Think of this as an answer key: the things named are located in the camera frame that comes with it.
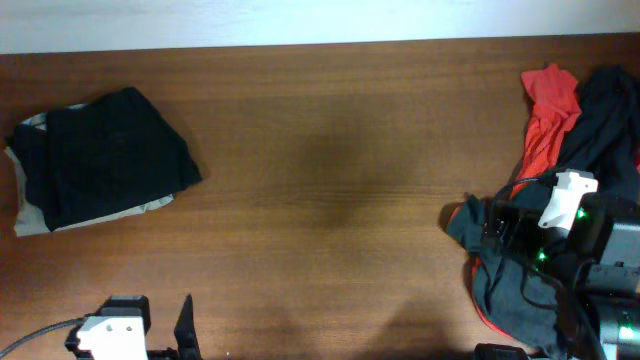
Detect black shorts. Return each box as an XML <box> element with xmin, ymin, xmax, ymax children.
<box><xmin>4</xmin><ymin>86</ymin><xmax>204</xmax><ymax>233</ymax></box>

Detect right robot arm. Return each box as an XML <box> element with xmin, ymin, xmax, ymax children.
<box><xmin>448</xmin><ymin>190</ymin><xmax>639</xmax><ymax>359</ymax></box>

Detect dark grey red-trimmed garment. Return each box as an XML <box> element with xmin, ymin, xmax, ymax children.
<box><xmin>446</xmin><ymin>196</ymin><xmax>567</xmax><ymax>359</ymax></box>

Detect black garment pile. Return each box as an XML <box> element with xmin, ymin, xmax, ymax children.
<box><xmin>509</xmin><ymin>64</ymin><xmax>640</xmax><ymax>211</ymax></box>

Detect folded khaki shorts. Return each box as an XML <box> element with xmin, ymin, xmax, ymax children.
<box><xmin>4</xmin><ymin>113</ymin><xmax>174</xmax><ymax>237</ymax></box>

